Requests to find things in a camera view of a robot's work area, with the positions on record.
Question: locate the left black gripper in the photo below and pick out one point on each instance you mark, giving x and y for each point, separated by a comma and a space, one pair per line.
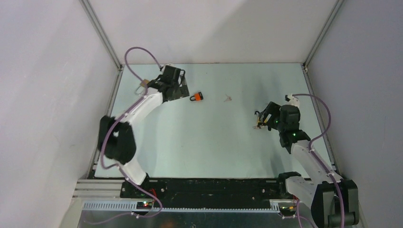
182, 91

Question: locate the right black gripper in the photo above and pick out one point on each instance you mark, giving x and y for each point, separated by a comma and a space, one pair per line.
275, 108

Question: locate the yellow padlock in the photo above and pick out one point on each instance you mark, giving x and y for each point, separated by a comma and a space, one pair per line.
257, 114

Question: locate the orange black padlock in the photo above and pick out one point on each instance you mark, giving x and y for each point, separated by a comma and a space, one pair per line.
197, 97

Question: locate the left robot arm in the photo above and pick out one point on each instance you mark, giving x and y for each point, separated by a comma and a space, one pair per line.
116, 141

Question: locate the brass padlock long shackle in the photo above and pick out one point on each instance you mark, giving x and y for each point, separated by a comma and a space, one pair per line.
140, 89

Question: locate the right controller board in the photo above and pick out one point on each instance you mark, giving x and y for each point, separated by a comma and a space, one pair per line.
287, 212

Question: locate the controller board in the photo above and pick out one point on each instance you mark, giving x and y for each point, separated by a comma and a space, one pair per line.
144, 205
287, 212

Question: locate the left controller board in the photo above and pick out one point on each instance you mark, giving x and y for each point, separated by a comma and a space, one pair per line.
144, 205

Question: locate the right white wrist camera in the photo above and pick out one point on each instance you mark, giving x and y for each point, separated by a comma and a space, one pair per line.
292, 100

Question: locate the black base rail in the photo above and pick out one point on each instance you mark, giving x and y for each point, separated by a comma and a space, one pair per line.
203, 193

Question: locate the left aluminium frame post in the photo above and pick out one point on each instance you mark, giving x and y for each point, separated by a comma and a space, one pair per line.
97, 25

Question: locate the aluminium frame post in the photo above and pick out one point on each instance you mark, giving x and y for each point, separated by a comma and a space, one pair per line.
328, 22
97, 25

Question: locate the right aluminium frame post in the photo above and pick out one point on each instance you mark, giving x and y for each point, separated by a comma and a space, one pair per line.
328, 22

